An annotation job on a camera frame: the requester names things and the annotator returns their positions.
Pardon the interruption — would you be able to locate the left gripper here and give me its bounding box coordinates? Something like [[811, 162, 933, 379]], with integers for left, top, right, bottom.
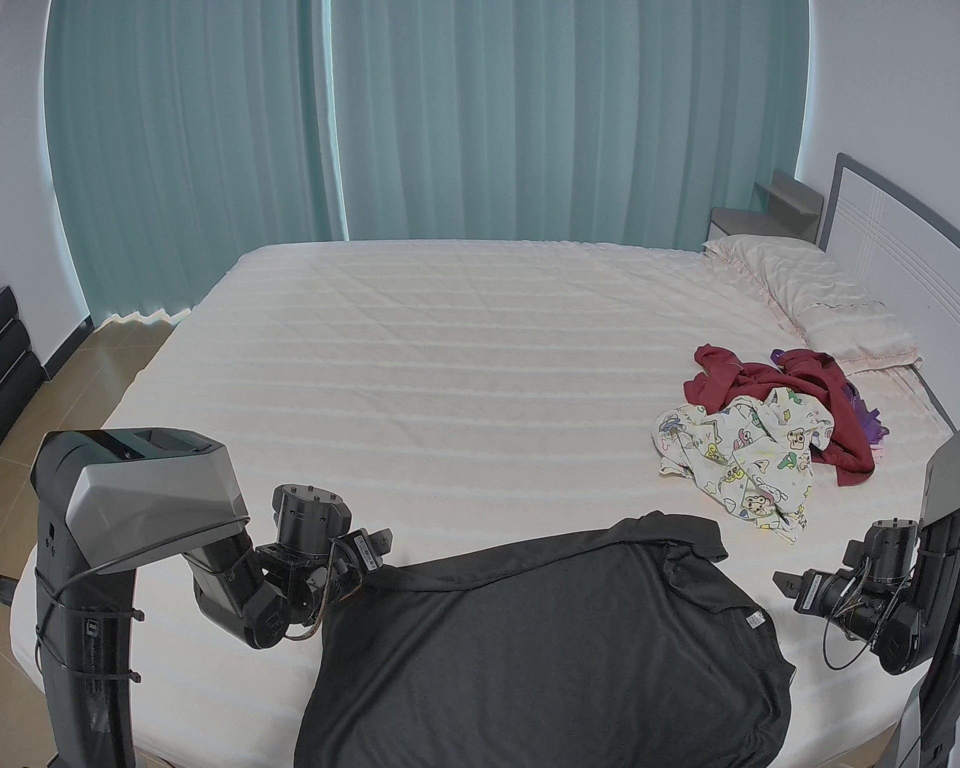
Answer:
[[328, 528, 386, 603]]

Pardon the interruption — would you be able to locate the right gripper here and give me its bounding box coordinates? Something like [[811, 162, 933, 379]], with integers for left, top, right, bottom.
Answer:
[[774, 568, 864, 624]]

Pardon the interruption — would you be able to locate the black T-shirt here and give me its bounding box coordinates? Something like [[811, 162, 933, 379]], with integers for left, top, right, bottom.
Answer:
[[294, 511, 796, 768]]

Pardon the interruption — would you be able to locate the bed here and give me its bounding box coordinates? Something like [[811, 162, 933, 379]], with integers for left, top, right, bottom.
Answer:
[[11, 152, 960, 768]]

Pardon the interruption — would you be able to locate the white printed pyjama top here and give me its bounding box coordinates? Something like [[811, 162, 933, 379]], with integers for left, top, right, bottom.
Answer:
[[649, 388, 835, 543]]

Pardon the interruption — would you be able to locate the dark red garment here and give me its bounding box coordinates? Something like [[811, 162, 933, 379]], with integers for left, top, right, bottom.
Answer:
[[682, 343, 877, 489]]

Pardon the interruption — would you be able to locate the purple garment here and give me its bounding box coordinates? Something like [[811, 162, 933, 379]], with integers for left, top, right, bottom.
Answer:
[[772, 348, 892, 445]]

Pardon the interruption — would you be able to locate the pale pink pillow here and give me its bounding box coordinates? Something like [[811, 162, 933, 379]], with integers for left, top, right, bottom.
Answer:
[[702, 234, 922, 372]]

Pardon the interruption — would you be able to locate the grey bedside table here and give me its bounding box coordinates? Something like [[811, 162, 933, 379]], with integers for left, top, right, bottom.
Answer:
[[708, 168, 825, 241]]

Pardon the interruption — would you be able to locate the black chest of drawers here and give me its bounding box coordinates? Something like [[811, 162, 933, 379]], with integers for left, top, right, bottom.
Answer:
[[0, 285, 45, 445]]

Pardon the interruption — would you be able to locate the blue-green curtain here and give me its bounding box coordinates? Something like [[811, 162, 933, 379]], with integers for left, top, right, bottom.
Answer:
[[330, 0, 815, 249], [43, 0, 348, 331]]

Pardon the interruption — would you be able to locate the black cable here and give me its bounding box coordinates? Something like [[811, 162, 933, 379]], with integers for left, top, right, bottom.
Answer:
[[33, 513, 252, 672], [822, 600, 880, 673]]

